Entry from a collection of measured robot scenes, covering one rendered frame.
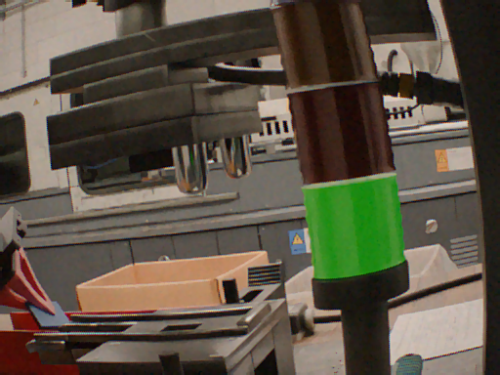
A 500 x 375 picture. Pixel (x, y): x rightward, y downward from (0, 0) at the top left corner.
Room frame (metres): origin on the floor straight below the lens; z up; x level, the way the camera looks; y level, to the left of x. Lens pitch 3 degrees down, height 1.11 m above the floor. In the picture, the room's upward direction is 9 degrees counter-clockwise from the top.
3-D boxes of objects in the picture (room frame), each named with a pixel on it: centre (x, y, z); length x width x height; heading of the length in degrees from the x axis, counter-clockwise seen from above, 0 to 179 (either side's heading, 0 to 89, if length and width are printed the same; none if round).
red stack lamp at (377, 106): (0.39, -0.04, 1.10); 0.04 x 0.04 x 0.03
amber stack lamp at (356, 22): (0.39, -0.04, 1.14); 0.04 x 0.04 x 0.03
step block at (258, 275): (0.91, 0.00, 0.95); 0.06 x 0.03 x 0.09; 168
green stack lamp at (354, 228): (0.39, -0.04, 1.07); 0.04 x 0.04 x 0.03
